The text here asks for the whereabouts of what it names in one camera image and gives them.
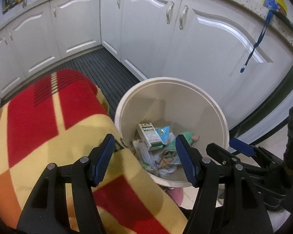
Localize white paper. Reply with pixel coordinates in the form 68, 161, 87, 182
158, 165, 177, 176

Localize beige plastic bin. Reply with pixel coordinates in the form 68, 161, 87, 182
114, 77, 229, 188

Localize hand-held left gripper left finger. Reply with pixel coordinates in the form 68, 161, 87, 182
17, 134, 116, 234

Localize red yellow checked blanket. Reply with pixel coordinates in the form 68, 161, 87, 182
0, 69, 188, 234

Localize green white carton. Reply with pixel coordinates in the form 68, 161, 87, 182
137, 122, 164, 151

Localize colourful printed wrapper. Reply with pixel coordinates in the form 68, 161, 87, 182
159, 149, 182, 167

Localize dark ribbed floor mat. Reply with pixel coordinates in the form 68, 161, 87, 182
0, 47, 141, 108

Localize blue snack packet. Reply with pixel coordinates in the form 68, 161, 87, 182
157, 126, 171, 145

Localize white kitchen cabinets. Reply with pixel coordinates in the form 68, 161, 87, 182
0, 0, 293, 129

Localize green soft toy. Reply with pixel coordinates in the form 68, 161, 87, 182
179, 131, 201, 149

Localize white paper box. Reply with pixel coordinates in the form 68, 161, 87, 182
132, 139, 159, 166

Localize blue lanyard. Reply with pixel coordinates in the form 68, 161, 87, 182
240, 10, 274, 74

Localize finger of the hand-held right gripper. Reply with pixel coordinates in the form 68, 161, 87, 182
229, 138, 257, 157
206, 143, 259, 173

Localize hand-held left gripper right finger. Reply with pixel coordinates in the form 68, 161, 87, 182
175, 134, 274, 234

